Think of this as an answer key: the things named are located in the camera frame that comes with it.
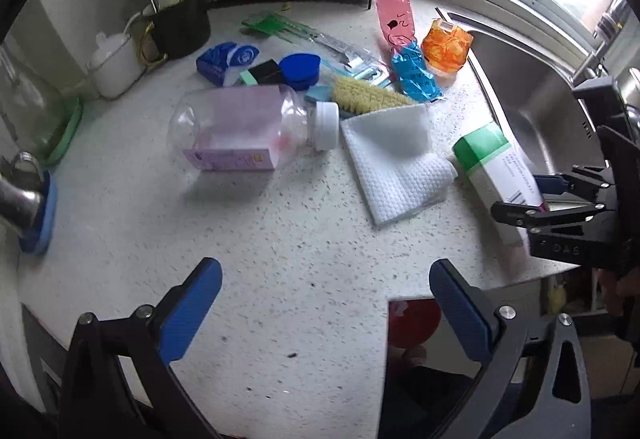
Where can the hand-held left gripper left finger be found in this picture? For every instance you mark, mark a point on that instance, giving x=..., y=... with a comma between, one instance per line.
x=192, y=304

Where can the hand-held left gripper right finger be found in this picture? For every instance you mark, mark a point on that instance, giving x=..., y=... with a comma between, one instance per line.
x=460, y=314

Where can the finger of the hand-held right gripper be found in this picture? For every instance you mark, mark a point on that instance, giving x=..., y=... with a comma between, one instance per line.
x=520, y=215
x=550, y=184

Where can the green and white box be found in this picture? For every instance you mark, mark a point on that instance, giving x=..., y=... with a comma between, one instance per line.
x=485, y=169

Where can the orange plastic cup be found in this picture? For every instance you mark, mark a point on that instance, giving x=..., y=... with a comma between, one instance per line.
x=445, y=49

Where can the light blue plastic packet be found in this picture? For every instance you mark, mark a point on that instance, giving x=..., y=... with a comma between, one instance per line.
x=415, y=74

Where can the pink plastic bag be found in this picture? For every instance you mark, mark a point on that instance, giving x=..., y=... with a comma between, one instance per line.
x=395, y=19

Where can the blue round lid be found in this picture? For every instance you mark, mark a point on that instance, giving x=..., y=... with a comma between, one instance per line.
x=300, y=69

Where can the stainless steel sink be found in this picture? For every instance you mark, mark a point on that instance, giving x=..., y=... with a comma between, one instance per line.
x=525, y=84

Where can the white cloth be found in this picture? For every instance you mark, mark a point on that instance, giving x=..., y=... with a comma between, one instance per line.
x=395, y=169

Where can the blue coaster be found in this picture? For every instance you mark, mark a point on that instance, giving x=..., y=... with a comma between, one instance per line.
x=45, y=219

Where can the faucet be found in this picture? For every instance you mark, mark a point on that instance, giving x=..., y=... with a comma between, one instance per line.
x=612, y=19

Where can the clear plastic jar pink label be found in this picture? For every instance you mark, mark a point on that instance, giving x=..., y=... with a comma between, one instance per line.
x=225, y=129

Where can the scrub brush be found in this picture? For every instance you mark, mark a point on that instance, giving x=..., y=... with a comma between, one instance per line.
x=360, y=94

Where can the steel teapot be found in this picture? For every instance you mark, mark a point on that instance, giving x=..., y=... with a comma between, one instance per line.
x=15, y=199

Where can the green coaster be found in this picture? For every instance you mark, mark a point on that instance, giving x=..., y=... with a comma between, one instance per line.
x=70, y=134

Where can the white lidded jar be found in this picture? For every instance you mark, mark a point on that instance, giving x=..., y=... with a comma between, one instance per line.
x=115, y=69

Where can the glass carafe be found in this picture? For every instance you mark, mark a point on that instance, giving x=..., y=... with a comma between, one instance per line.
x=35, y=109

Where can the black utensil holder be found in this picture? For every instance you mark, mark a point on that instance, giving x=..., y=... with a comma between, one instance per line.
x=180, y=29

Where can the green blister package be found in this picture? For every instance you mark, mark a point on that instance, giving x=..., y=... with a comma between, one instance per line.
x=270, y=25

